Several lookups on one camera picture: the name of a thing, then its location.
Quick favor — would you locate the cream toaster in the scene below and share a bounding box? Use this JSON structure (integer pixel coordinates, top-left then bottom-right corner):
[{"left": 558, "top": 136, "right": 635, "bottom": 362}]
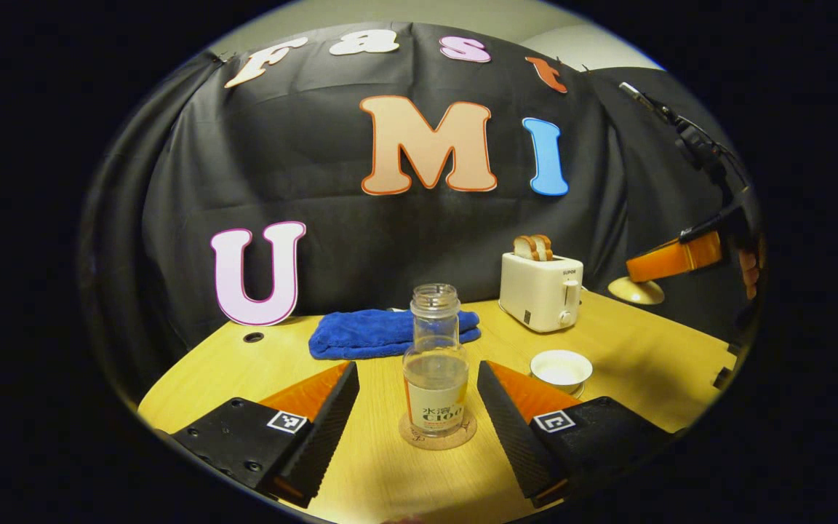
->
[{"left": 499, "top": 251, "right": 584, "bottom": 333}]

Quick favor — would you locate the round cork coaster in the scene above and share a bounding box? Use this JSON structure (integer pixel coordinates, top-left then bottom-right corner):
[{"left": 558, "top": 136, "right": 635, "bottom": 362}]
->
[{"left": 399, "top": 411, "right": 478, "bottom": 450}]

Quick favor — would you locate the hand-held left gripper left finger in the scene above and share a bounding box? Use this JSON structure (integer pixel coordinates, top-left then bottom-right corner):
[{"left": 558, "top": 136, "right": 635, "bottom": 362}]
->
[{"left": 170, "top": 362, "right": 360, "bottom": 509}]

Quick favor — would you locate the clear water bottle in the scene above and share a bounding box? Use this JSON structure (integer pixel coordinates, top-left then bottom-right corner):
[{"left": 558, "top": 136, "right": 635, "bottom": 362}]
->
[{"left": 402, "top": 284, "right": 471, "bottom": 437}]

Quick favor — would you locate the blue folded towel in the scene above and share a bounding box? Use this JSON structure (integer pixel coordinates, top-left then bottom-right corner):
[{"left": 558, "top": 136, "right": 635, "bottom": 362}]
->
[{"left": 308, "top": 309, "right": 482, "bottom": 360}]

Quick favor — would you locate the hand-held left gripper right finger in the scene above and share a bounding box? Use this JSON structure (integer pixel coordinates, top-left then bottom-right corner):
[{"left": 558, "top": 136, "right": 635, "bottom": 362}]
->
[{"left": 477, "top": 360, "right": 676, "bottom": 509}]

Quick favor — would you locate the white teacup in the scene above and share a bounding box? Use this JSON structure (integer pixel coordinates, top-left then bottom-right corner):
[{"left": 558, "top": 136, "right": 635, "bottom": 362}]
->
[{"left": 530, "top": 349, "right": 594, "bottom": 397}]

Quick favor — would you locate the black backdrop cloth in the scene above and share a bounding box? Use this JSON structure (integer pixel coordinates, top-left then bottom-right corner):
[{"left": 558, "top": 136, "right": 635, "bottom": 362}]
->
[{"left": 77, "top": 22, "right": 762, "bottom": 408}]

